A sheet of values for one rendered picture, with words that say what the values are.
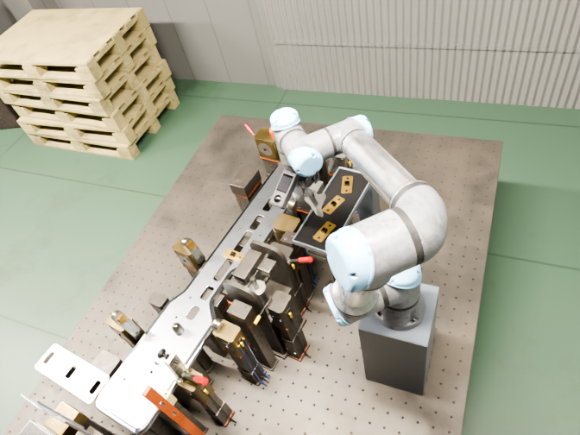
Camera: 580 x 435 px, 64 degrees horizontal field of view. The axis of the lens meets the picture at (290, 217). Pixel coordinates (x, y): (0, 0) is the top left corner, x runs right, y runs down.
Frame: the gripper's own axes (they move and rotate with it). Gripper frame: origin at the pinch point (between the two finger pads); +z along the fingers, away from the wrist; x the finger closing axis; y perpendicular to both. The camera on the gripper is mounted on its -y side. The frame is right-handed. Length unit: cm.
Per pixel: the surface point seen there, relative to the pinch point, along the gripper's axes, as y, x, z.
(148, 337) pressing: -54, 32, 30
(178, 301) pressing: -38, 34, 30
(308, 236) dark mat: 0.2, 0.0, 14.2
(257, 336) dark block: -32.0, 1.7, 33.4
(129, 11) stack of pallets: 124, 270, 41
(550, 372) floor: 54, -84, 130
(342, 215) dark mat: 13.4, -4.7, 14.2
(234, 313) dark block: -33.8, 5.2, 18.2
